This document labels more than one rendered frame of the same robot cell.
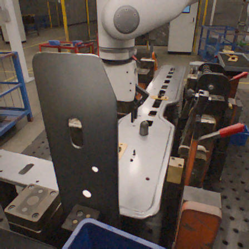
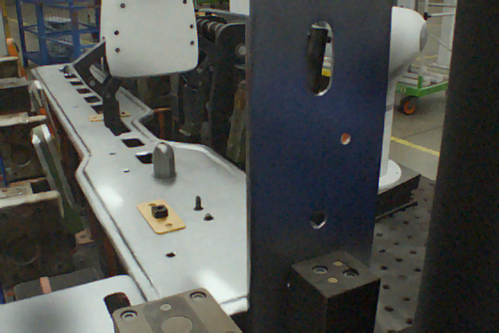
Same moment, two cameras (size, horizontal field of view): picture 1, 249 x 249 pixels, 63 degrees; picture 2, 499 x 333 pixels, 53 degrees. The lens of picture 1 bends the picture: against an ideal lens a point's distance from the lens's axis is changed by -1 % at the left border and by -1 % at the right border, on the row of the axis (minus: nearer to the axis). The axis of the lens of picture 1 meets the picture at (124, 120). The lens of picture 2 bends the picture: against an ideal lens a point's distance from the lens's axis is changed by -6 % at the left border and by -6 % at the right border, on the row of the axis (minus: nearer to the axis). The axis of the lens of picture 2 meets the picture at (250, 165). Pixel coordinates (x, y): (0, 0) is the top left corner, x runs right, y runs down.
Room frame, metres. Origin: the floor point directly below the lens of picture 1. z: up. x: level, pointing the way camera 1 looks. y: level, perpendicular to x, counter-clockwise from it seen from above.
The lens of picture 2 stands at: (0.04, 0.35, 1.29)
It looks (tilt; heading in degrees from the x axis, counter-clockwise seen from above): 22 degrees down; 314
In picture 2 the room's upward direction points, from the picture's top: straight up
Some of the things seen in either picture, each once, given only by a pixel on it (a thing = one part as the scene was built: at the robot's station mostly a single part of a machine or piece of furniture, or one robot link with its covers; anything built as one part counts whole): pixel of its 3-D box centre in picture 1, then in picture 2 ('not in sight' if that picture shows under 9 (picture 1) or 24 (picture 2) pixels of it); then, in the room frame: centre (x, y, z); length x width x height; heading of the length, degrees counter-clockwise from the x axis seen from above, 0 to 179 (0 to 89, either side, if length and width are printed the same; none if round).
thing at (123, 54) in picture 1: (117, 52); not in sight; (0.51, 0.02, 1.29); 0.09 x 0.08 x 0.03; 72
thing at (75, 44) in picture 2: (225, 51); (91, 44); (5.27, -2.51, 0.47); 1.20 x 0.80 x 0.95; 172
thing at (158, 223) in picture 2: (118, 149); (159, 212); (0.51, 0.02, 1.01); 0.08 x 0.04 x 0.01; 162
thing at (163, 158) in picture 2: (144, 128); (164, 163); (0.62, -0.07, 1.02); 0.03 x 0.03 x 0.07
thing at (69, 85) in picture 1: (84, 165); (320, 141); (0.25, 0.06, 1.17); 0.12 x 0.01 x 0.34; 72
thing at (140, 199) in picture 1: (158, 96); (103, 117); (0.96, -0.17, 1.00); 1.38 x 0.22 x 0.02; 162
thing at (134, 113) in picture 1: (138, 110); (200, 92); (0.49, -0.04, 1.15); 0.03 x 0.03 x 0.07; 72
